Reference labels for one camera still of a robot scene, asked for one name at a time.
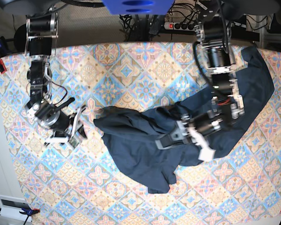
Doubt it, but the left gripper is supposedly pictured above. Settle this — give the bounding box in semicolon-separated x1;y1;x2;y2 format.
155;112;222;162

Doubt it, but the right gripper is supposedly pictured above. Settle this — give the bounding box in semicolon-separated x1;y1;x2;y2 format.
44;105;87;149

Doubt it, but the dark blue t-shirt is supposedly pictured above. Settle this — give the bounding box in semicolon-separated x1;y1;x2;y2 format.
94;46;274;194

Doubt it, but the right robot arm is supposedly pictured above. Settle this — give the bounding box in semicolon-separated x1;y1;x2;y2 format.
0;0;87;149

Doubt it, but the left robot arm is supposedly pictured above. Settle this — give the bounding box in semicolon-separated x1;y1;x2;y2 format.
156;0;244;162

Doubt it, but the colourful patterned tablecloth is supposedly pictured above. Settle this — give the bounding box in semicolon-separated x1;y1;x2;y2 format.
0;43;281;225

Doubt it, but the blue clamp front left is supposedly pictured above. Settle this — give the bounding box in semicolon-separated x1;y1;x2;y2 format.
0;207;40;218

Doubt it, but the blue clamp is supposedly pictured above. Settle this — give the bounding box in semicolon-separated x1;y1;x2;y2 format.
0;207;40;218
0;36;8;74

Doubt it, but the white power strip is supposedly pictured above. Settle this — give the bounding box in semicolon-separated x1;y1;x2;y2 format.
163;22;195;31

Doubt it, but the blue clamp back left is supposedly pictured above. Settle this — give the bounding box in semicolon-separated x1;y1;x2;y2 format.
0;36;8;74

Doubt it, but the white wall outlet box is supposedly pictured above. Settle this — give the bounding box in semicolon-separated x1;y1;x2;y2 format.
0;195;30;222

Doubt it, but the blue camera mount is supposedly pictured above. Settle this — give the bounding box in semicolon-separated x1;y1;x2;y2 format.
102;0;174;15

